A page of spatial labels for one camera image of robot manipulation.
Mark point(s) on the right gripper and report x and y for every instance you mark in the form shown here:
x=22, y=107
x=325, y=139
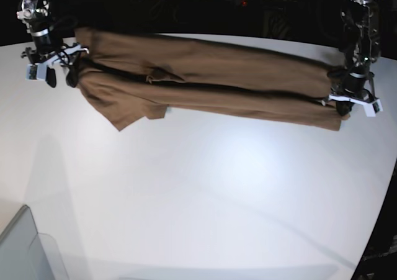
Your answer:
x=68, y=57

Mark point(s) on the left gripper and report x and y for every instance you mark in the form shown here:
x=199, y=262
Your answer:
x=348, y=89

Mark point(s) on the brown t-shirt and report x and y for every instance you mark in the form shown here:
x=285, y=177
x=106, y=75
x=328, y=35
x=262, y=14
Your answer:
x=129, y=77

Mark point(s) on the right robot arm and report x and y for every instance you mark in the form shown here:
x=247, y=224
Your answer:
x=46, y=28

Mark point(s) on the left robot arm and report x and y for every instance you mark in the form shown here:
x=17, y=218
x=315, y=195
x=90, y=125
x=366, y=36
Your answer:
x=361, y=36

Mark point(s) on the black power strip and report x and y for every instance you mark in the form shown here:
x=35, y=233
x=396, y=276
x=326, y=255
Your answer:
x=250, y=3

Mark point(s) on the grey plastic bin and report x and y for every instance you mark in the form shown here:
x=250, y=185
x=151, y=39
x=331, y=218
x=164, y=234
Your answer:
x=28, y=254

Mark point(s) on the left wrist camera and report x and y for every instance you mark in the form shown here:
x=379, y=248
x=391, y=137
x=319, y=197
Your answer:
x=373, y=108

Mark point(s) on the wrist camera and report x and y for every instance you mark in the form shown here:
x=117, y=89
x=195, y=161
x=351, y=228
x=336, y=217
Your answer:
x=373, y=108
x=36, y=72

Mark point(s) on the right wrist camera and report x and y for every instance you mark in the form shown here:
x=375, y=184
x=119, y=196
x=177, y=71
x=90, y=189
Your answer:
x=36, y=72

